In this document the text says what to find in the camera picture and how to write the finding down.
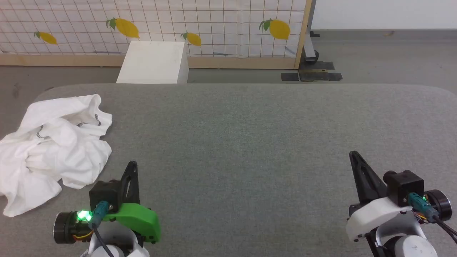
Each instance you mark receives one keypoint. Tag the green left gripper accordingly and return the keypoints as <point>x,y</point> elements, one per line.
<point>137,217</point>

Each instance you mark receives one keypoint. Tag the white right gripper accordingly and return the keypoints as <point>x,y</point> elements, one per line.
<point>375,214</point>

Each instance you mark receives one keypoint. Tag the white long-sleeve shirt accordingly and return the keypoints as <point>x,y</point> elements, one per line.
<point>53,157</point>

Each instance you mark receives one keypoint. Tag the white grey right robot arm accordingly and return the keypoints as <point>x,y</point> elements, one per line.
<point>410,248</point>

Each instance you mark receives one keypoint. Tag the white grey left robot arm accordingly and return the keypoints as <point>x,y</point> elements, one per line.
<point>66,228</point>

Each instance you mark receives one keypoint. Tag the black floor plates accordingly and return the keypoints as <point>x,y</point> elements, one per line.
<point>317,75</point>

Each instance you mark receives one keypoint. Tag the white rectangular box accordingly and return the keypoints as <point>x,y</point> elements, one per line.
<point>153,62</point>

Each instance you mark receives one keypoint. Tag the grey metal partition stand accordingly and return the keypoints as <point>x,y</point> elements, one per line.
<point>310,43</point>

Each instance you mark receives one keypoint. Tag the lemon print partition screen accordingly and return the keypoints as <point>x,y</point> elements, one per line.
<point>221,25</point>

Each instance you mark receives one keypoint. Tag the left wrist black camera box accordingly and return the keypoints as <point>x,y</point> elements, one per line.
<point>105,194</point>

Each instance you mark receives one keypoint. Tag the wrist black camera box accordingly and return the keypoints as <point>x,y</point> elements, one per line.
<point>105,194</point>
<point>405,184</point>

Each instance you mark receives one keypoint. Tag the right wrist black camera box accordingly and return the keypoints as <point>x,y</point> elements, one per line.
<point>405,184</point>

